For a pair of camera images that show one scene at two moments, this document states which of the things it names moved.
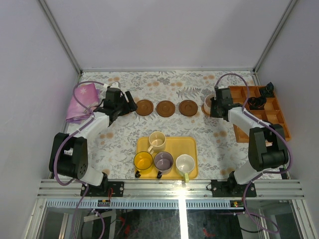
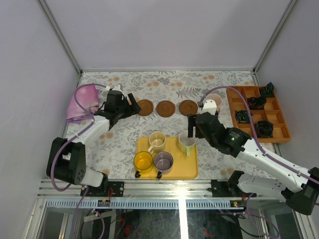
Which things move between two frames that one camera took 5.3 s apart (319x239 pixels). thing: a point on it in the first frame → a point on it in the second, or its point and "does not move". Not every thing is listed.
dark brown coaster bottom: [188, 107] does not move
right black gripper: [213, 114] → [191, 124]
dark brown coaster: [145, 107] does not move
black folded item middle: [256, 103] does not move
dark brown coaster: [165, 108] does not move
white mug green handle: [185, 164] → [186, 144]
